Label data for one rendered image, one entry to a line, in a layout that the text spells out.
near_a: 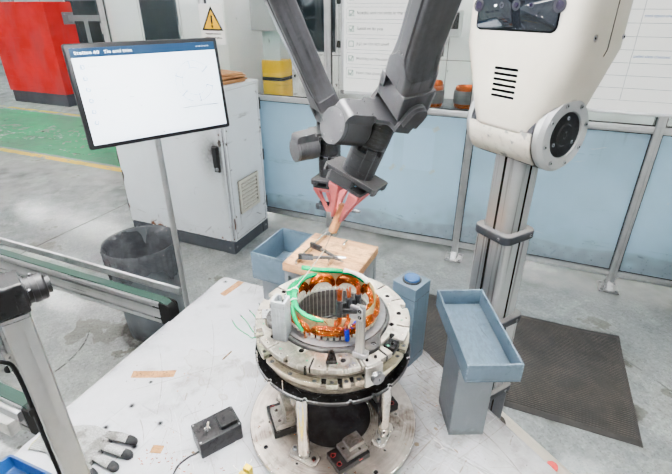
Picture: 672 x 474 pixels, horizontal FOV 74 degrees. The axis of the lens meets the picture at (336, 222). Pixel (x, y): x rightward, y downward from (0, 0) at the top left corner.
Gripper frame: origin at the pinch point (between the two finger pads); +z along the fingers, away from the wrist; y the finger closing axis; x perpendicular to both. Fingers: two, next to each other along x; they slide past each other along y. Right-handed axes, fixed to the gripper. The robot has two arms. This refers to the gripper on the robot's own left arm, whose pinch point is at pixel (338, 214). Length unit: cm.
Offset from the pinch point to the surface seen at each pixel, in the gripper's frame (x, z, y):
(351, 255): 30.9, 25.0, -1.7
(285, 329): -9.4, 21.7, 2.5
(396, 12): 211, -26, -85
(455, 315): 23.8, 18.9, 28.6
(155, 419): -13, 67, -17
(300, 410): -9.6, 36.6, 12.2
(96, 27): 525, 217, -741
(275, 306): -10.3, 17.7, -0.8
